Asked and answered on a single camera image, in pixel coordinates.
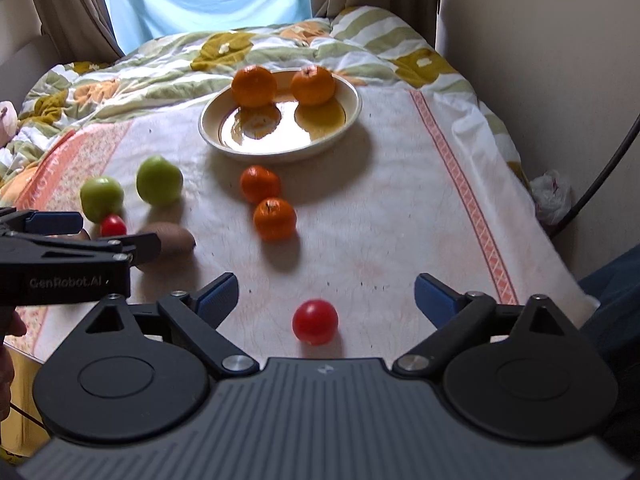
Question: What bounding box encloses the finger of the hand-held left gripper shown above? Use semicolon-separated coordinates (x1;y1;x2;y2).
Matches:
0;207;84;236
0;231;162;267

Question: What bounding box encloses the green apple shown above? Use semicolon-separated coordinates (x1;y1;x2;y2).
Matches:
136;156;184;207
80;176;125;223

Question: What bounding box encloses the floral striped quilt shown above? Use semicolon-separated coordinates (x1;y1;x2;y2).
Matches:
0;5;533;211

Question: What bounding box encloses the dark blue cloth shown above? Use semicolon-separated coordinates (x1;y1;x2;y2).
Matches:
575;246;640;378

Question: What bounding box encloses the large orange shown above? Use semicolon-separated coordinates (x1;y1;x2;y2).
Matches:
291;65;336;107
231;65;278;108

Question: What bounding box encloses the pink soft toy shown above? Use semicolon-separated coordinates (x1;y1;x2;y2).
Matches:
0;100;19;150

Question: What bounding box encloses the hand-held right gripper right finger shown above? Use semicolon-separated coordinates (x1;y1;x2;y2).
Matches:
392;273;583;376

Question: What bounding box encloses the red apple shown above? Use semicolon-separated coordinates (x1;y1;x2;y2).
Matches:
100;214;128;237

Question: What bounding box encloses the person's left hand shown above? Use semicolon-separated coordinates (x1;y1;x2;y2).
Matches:
0;309;27;411

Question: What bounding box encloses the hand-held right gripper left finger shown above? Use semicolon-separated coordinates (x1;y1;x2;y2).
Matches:
75;272;261;380

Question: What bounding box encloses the black cable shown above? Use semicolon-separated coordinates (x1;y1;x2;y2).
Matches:
549;109;640;242

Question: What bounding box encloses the white plastic bag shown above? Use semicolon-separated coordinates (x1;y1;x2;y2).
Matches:
529;170;574;226

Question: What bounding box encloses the cream ceramic bowl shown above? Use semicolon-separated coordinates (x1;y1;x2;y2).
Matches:
198;67;362;163

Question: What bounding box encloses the small mandarin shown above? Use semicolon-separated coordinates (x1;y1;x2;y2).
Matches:
253;197;298;242
240;166;282;204

